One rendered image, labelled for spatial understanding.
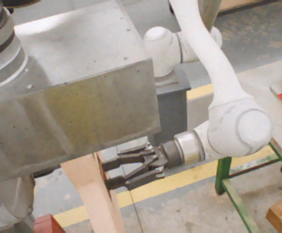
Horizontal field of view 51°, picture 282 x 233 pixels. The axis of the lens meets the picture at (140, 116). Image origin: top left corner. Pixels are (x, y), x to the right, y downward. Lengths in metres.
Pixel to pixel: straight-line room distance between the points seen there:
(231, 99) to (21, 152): 0.43
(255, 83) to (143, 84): 0.89
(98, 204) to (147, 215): 1.27
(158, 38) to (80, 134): 1.05
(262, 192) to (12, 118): 1.78
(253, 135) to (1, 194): 0.48
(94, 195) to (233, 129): 0.31
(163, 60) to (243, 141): 0.92
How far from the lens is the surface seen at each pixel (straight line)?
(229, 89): 0.68
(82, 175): 0.58
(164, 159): 0.77
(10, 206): 0.63
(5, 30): 0.38
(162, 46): 1.42
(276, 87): 1.22
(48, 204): 2.12
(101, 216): 0.67
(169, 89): 1.53
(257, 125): 0.61
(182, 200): 1.94
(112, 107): 0.40
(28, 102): 0.37
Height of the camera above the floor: 1.74
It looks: 47 degrees down
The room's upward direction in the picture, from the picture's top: 11 degrees counter-clockwise
